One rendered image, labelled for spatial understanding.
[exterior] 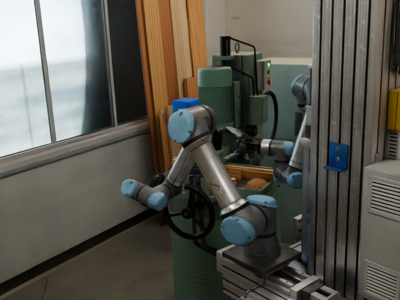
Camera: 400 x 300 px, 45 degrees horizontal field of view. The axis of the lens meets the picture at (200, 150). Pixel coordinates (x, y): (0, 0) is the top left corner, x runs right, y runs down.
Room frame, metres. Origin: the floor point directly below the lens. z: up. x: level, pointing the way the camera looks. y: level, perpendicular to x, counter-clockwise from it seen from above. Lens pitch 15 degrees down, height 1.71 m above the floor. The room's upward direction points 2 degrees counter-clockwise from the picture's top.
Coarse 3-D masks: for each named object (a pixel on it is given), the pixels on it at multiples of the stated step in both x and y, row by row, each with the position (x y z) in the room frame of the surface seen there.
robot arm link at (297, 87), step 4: (300, 76) 2.16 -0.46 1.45; (304, 76) 2.14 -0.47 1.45; (308, 76) 2.11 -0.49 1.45; (296, 80) 2.16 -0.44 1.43; (300, 80) 2.13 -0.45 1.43; (304, 80) 2.10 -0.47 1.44; (292, 84) 2.18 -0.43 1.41; (296, 84) 2.14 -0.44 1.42; (300, 84) 2.11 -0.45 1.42; (304, 84) 2.08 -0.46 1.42; (292, 88) 2.17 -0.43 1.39; (296, 88) 2.14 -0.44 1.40; (300, 88) 2.10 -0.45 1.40; (292, 92) 2.18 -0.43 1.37; (296, 92) 2.14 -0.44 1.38; (300, 92) 2.10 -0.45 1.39; (296, 96) 2.15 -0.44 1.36; (300, 96) 2.12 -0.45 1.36; (304, 96) 2.07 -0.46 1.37; (296, 100) 2.16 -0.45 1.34; (300, 100) 2.13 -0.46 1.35; (304, 100) 2.11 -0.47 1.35; (300, 104) 2.13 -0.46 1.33; (304, 104) 2.11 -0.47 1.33; (304, 108) 2.12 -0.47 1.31; (304, 112) 2.14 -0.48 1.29
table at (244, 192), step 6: (240, 180) 2.36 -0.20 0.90; (246, 180) 2.36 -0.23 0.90; (240, 186) 2.27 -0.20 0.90; (264, 186) 2.26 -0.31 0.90; (270, 186) 2.32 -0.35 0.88; (240, 192) 2.24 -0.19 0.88; (246, 192) 2.23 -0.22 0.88; (252, 192) 2.21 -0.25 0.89; (258, 192) 2.20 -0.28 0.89; (264, 192) 2.24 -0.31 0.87; (270, 192) 2.32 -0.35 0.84; (186, 198) 2.28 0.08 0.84; (210, 198) 2.22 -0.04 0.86
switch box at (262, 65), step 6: (258, 60) 2.69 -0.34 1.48; (264, 60) 2.68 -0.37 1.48; (270, 60) 2.72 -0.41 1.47; (258, 66) 2.66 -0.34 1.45; (264, 66) 2.65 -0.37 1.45; (270, 66) 2.72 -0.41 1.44; (258, 72) 2.66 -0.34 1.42; (264, 72) 2.64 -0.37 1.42; (270, 72) 2.72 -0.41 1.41; (258, 78) 2.66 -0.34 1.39; (264, 78) 2.64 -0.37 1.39; (270, 78) 2.72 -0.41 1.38; (258, 84) 2.66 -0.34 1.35; (264, 84) 2.64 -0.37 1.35; (270, 84) 2.72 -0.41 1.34
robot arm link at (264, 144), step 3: (261, 141) 2.16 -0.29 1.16; (264, 141) 2.15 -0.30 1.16; (267, 141) 2.14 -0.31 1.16; (261, 144) 2.14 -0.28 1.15; (264, 144) 2.13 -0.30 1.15; (267, 144) 2.13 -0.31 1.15; (261, 147) 2.13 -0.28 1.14; (264, 147) 2.13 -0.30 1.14; (267, 147) 2.12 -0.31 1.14; (261, 150) 2.13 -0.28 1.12; (264, 150) 2.13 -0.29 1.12; (267, 150) 2.12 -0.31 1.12; (261, 153) 2.14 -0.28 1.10; (264, 153) 2.13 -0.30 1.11; (267, 153) 2.12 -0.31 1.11; (267, 156) 2.15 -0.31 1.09
